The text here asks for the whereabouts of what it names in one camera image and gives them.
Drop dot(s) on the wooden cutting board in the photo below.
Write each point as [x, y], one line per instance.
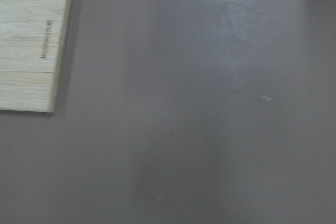
[33, 37]

